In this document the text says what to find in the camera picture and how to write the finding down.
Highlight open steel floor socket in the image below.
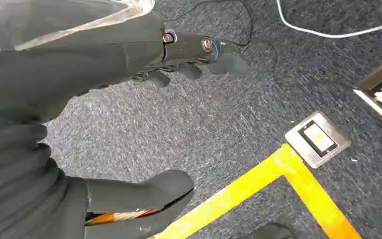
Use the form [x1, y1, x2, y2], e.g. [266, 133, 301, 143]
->
[353, 58, 382, 120]

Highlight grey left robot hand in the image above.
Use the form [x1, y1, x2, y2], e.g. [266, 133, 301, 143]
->
[0, 11, 249, 239]

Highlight yellow floor tape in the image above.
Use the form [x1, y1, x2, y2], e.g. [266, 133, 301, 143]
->
[151, 143, 363, 239]

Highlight clear plastic film cover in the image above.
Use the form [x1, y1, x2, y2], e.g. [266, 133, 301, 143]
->
[0, 0, 156, 61]

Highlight closed steel floor socket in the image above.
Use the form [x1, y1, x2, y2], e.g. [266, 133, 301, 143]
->
[285, 111, 353, 169]

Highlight ribbed grey left arm sleeve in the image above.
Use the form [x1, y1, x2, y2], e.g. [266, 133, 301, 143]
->
[0, 110, 68, 239]

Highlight white cable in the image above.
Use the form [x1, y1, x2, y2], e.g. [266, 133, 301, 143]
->
[276, 0, 382, 39]

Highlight thin black cable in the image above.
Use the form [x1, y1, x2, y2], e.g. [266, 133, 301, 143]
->
[267, 42, 285, 87]
[173, 0, 255, 47]

